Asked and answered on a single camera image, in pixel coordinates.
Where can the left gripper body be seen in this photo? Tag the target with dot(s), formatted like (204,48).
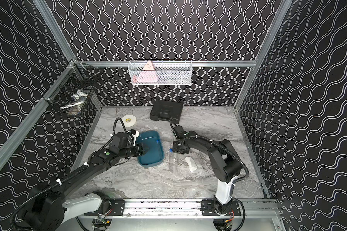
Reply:
(138,148)

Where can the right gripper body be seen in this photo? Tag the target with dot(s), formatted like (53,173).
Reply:
(177,148)

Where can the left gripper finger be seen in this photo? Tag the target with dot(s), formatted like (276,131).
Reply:
(143,147)
(142,153)

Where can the white wipe cloth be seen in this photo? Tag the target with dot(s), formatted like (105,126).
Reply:
(191,164)

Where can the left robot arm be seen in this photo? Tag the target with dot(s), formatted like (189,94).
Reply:
(45,209)

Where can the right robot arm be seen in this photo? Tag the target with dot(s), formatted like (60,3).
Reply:
(226,164)

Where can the teal plastic tray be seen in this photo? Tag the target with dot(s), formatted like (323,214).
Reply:
(150,159)

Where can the white tape roll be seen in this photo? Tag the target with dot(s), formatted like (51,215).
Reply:
(129,120)

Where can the black plastic tool case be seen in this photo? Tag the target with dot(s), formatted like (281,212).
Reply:
(166,111)

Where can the pink triangular card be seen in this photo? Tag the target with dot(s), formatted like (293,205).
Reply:
(148,74)

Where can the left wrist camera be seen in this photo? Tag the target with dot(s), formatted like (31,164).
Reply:
(135,134)

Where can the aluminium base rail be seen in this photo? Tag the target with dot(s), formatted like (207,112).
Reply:
(185,209)

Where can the white wire basket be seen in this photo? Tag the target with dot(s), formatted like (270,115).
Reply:
(169,72)

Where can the black wire basket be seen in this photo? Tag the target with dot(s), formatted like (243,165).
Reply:
(75,92)

